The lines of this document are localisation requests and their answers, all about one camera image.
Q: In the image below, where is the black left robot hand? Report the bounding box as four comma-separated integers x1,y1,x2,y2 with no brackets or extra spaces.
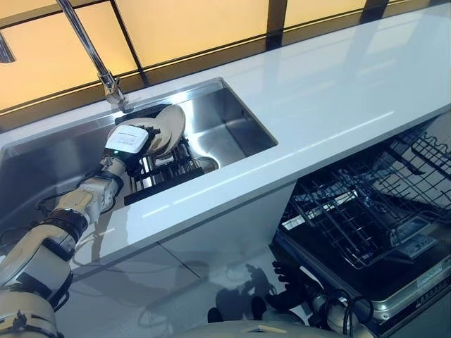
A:
103,118,163,169

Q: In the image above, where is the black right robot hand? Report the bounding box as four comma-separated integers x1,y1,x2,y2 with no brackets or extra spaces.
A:
270,258,313,315

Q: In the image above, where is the open dishwasher door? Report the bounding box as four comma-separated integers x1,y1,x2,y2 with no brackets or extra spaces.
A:
270,207,451,338

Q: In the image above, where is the beige plate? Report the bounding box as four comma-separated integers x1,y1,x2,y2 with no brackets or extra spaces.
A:
146,123,185,156
154,104,187,142

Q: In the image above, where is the black dish rack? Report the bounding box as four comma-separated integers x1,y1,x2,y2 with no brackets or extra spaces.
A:
113,103,207,207

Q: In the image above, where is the round sink drain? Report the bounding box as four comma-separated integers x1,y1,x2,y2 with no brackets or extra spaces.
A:
194,156,221,174

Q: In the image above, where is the stainless steel sink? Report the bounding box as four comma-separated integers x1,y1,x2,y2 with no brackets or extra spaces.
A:
0,76,280,244

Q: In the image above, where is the chrome kitchen faucet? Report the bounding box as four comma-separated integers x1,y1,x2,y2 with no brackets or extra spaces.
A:
55,0,135,114

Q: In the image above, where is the grey hanging object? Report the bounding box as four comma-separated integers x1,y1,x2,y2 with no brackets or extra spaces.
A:
0,30,17,65

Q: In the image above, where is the black wire dishwasher lower rack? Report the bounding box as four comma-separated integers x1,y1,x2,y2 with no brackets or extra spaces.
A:
281,154,451,270

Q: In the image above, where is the black wire dishwasher rack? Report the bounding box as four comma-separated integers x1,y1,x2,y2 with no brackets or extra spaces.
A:
281,154,451,270
382,129,451,214

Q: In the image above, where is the black wire dishwasher upper rack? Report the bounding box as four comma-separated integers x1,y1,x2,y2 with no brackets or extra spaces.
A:
382,129,451,214

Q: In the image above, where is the black window frame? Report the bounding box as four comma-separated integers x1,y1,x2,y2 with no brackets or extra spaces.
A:
0,0,420,119

